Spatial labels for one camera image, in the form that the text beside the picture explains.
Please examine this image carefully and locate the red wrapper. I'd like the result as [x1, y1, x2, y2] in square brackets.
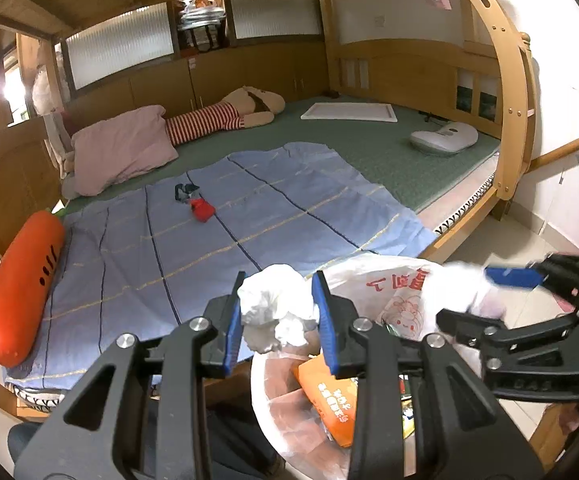
[190, 199, 216, 223]

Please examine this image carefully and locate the blue striped blanket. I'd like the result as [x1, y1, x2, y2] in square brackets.
[4, 141, 437, 395]

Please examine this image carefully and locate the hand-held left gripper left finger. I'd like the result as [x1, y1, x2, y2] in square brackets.
[14, 270, 247, 480]

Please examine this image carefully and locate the frosted glass panel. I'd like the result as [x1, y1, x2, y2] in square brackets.
[229, 0, 321, 41]
[64, 2, 176, 89]

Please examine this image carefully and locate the white tissue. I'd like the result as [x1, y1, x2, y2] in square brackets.
[238, 264, 320, 354]

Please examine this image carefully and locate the wooden bunk bed frame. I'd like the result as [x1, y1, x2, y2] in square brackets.
[0, 0, 541, 423]

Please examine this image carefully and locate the striped plush doll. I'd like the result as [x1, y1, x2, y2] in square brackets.
[164, 86, 286, 147]

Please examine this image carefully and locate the orange snack box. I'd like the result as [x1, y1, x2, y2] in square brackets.
[292, 357, 365, 448]

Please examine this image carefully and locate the dark tote bag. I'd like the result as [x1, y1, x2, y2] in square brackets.
[176, 0, 228, 54]

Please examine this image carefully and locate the orange carrot pillow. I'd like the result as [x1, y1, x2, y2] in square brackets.
[0, 210, 66, 368]

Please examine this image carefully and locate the dark crumpled wrapper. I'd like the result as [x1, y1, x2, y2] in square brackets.
[174, 182, 201, 205]

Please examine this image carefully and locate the hanging grey cloth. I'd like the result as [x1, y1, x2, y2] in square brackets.
[43, 112, 78, 182]

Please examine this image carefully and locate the white flat board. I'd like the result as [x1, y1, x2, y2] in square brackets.
[301, 102, 399, 124]

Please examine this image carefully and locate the white plush toy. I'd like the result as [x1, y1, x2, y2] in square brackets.
[31, 64, 66, 117]

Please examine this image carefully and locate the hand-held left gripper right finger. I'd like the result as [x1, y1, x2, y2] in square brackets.
[311, 270, 545, 480]

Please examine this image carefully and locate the white contoured pillow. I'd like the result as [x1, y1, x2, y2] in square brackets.
[409, 121, 479, 157]

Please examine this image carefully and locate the green bed mat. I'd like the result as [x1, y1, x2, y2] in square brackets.
[62, 97, 501, 216]

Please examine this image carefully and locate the pink pillow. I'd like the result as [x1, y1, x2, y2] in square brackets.
[72, 105, 180, 197]

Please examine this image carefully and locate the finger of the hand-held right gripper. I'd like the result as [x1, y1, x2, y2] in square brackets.
[436, 307, 579, 402]
[484, 252, 579, 317]

